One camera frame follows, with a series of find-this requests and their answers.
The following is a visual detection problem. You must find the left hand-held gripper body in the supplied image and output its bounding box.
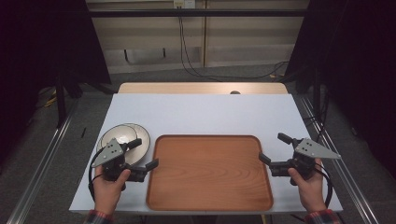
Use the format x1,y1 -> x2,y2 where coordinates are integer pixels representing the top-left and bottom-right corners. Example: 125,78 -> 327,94
92,137 -> 148,183

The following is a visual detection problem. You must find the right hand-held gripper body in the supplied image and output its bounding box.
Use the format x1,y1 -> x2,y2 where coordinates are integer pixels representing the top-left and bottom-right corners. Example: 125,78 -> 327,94
269,137 -> 342,181

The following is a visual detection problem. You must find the large grey round plate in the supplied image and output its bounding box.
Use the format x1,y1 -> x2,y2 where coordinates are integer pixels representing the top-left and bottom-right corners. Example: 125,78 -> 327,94
97,122 -> 151,167

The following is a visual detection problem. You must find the small grey round plate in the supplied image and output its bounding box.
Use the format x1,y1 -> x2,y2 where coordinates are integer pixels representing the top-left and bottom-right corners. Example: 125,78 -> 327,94
100,124 -> 138,151

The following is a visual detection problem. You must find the brown wooden tray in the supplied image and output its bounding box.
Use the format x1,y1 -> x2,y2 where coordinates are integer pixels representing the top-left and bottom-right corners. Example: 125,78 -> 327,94
146,133 -> 275,212

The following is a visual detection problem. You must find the person's left hand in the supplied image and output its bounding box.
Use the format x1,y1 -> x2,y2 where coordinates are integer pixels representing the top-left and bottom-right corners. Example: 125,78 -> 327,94
92,164 -> 132,216

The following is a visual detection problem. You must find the person's right hand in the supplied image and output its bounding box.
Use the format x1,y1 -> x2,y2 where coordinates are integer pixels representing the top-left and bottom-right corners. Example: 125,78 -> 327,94
287,159 -> 328,215

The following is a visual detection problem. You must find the white table mat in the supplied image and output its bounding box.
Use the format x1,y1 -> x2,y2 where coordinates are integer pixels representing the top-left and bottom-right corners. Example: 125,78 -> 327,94
68,92 -> 344,216

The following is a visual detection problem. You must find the black metal stand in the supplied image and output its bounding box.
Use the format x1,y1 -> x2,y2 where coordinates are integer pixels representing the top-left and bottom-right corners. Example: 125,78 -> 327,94
55,74 -> 68,129

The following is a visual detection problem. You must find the black curtain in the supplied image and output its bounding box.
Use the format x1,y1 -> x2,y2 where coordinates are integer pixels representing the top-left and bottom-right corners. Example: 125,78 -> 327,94
284,0 -> 396,180
0,0 -> 112,162

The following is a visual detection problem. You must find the black horizontal bar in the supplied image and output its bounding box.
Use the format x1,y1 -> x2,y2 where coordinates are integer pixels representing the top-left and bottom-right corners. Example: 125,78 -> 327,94
88,8 -> 308,19

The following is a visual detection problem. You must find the aluminium floor rail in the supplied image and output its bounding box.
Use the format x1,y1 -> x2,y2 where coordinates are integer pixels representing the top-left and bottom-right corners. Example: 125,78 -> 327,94
7,101 -> 79,224
298,95 -> 380,224

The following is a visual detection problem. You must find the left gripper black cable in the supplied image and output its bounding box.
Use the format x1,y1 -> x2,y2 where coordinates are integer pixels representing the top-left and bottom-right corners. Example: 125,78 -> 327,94
88,148 -> 106,202

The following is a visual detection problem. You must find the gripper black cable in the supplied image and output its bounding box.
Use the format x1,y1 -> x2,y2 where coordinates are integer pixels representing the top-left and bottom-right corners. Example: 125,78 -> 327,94
313,163 -> 334,208
88,148 -> 106,202

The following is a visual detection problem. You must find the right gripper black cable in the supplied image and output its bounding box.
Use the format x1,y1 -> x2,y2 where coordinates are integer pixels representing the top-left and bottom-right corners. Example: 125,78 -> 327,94
313,163 -> 334,208

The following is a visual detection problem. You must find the yellow cable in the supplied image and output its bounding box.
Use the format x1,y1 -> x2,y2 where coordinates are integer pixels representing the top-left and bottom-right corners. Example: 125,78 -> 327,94
42,94 -> 58,108

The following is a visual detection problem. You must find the long black wall cable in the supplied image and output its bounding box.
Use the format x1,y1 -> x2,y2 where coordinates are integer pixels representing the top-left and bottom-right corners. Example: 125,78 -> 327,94
177,15 -> 290,80

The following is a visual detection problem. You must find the white wall socket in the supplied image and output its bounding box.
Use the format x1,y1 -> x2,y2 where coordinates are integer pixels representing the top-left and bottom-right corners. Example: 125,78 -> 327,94
173,0 -> 197,9

